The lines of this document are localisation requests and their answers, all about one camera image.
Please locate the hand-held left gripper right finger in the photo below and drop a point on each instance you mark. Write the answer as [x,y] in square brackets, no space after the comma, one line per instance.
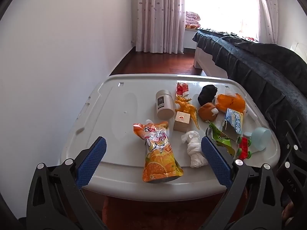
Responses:
[215,160]

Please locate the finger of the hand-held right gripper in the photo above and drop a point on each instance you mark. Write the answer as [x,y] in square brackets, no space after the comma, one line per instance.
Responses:
[291,172]

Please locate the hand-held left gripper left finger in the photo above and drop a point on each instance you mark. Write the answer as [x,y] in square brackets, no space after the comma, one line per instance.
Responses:
[92,160]

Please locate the orange juice pouch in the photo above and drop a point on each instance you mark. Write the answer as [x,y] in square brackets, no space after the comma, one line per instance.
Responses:
[158,158]

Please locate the orange dinosaur toy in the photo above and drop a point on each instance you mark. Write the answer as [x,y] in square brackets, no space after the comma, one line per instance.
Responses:
[186,106]

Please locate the green snack wrapper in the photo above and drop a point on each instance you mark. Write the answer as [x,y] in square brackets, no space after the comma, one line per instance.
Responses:
[221,136]

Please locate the white crumpled tissue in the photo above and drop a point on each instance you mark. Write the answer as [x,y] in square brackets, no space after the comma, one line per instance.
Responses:
[194,146]

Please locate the red toy car green wheels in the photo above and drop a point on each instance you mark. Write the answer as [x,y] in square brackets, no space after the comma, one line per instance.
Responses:
[244,147]

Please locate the blue and white carton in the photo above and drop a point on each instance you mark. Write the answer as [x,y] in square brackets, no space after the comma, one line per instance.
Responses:
[233,122]

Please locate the light blue plastic cup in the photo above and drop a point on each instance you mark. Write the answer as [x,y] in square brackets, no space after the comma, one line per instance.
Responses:
[261,137]

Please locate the orange and white sock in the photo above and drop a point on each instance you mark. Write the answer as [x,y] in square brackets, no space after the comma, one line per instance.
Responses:
[206,111]

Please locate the wooden block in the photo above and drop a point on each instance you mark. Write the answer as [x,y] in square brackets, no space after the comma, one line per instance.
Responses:
[181,122]

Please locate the white plastic storage box lid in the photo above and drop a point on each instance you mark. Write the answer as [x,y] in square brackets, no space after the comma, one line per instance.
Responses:
[120,115]

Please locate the orange plastic bag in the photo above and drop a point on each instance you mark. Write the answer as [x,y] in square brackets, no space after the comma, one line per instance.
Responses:
[230,101]

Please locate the black sock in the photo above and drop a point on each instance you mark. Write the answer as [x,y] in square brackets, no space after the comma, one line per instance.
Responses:
[207,94]

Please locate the beige cylindrical jar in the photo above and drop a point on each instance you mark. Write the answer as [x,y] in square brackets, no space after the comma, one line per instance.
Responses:
[165,105]

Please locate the red and white crumpled packet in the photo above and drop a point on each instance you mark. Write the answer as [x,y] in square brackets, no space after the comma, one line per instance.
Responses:
[182,89]

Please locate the stack of folded blankets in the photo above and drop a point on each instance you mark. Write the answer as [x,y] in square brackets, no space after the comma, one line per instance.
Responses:
[192,20]

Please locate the pink patterned curtain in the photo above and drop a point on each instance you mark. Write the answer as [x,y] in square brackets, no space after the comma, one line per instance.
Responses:
[266,9]
[158,16]

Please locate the white bed frame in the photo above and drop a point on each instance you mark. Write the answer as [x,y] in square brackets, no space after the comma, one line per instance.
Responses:
[203,60]

